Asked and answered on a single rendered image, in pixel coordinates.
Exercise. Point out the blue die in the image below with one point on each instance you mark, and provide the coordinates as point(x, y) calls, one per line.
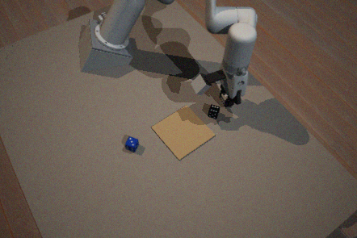
point(132, 144)

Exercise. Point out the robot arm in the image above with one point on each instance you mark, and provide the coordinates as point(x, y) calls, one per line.
point(239, 46)

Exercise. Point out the tan mat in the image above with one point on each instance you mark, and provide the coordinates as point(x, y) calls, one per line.
point(183, 132)

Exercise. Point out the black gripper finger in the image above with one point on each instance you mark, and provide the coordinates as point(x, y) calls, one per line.
point(222, 90)
point(236, 99)

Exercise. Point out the black die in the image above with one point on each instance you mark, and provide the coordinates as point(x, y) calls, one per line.
point(213, 111)

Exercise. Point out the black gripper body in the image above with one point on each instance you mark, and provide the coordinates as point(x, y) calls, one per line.
point(233, 82)

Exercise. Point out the white die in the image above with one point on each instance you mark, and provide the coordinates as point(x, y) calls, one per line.
point(223, 97)

